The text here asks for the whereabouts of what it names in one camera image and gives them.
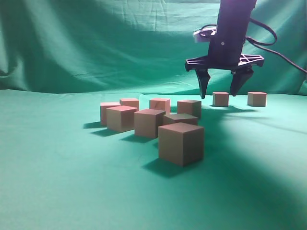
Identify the right-column cube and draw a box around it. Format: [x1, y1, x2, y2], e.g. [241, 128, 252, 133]
[134, 109, 166, 138]
[247, 92, 267, 107]
[158, 122, 205, 166]

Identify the pink wooden cube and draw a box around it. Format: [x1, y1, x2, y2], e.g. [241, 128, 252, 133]
[119, 98, 140, 111]
[149, 98, 171, 114]

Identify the left-column cube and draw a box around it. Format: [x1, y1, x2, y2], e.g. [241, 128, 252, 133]
[100, 102, 120, 126]
[163, 114, 198, 125]
[106, 105, 137, 132]
[213, 92, 229, 107]

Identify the green cloth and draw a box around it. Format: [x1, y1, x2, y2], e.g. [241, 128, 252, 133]
[0, 0, 307, 230]

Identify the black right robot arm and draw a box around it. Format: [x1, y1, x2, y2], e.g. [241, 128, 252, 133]
[185, 0, 264, 98]

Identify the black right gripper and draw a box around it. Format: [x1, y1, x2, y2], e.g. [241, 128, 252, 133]
[185, 28, 265, 99]

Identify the black cable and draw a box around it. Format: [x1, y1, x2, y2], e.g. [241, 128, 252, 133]
[244, 18, 307, 74]

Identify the wrist camera with white tag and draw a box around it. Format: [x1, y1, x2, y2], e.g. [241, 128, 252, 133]
[193, 24, 217, 43]

